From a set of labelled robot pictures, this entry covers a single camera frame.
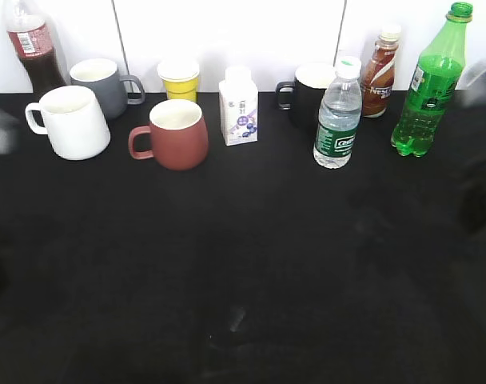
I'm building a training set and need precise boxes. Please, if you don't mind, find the white mug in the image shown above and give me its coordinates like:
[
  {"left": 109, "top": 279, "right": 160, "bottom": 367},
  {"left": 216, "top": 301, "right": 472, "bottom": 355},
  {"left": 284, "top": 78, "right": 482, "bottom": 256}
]
[{"left": 25, "top": 86, "right": 111, "bottom": 161}]

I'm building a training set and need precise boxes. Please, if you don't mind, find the green soda bottle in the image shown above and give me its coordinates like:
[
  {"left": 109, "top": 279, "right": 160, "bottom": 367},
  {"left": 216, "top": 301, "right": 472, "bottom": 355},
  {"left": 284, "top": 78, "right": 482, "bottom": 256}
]
[{"left": 391, "top": 2, "right": 473, "bottom": 157}]

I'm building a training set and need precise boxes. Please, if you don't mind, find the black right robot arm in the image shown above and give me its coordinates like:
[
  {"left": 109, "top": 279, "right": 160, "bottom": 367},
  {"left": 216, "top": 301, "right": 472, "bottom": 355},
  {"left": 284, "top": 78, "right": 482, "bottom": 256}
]
[{"left": 459, "top": 60, "right": 486, "bottom": 236}]

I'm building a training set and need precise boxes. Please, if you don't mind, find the yellow paper cup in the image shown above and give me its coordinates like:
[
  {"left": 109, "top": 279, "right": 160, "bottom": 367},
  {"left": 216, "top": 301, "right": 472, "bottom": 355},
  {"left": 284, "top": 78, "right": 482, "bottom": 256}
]
[{"left": 157, "top": 57, "right": 200, "bottom": 102}]

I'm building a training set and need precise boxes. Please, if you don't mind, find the cola bottle red label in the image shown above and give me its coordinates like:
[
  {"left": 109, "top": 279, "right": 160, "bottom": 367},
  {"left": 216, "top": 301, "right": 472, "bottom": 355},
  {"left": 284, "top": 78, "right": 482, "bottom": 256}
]
[{"left": 2, "top": 0, "right": 66, "bottom": 98}]

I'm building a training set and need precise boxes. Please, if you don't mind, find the red mug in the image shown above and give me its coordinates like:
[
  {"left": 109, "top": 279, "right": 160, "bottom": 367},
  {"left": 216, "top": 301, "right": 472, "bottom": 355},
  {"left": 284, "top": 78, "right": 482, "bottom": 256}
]
[{"left": 128, "top": 99, "right": 209, "bottom": 170}]

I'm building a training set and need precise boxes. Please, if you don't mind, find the white blueberry milk carton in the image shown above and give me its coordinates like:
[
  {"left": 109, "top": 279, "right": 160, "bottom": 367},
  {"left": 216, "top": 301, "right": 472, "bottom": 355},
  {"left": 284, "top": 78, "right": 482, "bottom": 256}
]
[{"left": 219, "top": 66, "right": 258, "bottom": 146}]

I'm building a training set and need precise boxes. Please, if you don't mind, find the clear water bottle green label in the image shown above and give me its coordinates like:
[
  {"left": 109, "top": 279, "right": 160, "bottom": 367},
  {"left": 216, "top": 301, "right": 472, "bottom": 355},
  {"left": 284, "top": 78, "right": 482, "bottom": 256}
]
[{"left": 313, "top": 56, "right": 362, "bottom": 169}]

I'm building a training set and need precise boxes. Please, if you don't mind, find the black mug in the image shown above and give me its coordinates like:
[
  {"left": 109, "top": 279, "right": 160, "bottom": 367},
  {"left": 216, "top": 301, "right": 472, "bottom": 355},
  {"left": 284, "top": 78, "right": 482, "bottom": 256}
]
[{"left": 275, "top": 62, "right": 336, "bottom": 133}]

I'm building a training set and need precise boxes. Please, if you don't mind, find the brown coffee drink bottle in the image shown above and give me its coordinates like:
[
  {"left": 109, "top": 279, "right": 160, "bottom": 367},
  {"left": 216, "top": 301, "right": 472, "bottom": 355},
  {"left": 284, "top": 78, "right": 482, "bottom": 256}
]
[{"left": 361, "top": 24, "right": 401, "bottom": 118}]

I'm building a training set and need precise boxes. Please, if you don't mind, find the grey mug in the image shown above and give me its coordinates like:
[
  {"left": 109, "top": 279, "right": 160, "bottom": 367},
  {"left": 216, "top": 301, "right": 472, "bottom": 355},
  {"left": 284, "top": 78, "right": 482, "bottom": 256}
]
[{"left": 70, "top": 58, "right": 145, "bottom": 120}]

